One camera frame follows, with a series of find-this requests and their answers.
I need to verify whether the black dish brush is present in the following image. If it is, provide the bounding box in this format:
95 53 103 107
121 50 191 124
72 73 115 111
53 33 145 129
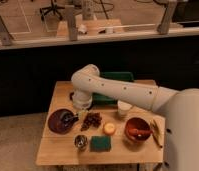
61 114 79 127

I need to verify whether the purple bowl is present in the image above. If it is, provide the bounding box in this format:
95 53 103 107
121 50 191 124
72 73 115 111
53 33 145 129
48 109 74 134

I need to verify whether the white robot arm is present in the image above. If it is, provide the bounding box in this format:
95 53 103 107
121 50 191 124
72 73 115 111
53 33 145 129
71 64 199 171

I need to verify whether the red bowl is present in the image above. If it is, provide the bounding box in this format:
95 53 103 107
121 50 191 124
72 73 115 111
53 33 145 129
124 117 152 143

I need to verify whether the bunch of dark grapes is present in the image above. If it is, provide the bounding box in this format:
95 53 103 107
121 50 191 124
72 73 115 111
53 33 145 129
81 113 102 131

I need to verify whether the green plastic bin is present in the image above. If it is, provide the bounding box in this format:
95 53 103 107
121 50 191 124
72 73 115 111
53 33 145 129
92 71 134 105

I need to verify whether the small metal cup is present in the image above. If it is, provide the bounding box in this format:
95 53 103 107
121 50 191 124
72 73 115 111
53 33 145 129
74 135 88 150

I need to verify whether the wooden table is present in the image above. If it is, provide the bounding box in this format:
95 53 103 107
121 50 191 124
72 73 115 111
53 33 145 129
35 79 167 167

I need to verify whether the yellow round fruit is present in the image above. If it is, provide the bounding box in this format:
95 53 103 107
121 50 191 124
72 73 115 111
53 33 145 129
103 123 116 135

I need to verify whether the green sponge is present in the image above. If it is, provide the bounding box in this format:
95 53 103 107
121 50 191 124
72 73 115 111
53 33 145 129
90 136 111 152

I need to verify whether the white cup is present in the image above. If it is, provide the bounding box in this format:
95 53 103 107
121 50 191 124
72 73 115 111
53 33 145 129
117 101 132 117

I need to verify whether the orange carrot toy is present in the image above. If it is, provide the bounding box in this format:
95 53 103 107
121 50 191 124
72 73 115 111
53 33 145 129
128 129 152 135

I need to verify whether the wooden spoon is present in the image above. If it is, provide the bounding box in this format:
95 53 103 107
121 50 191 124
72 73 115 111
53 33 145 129
150 120 163 148

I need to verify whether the black office chair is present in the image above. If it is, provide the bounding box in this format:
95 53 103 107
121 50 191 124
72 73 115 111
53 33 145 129
39 0 63 20

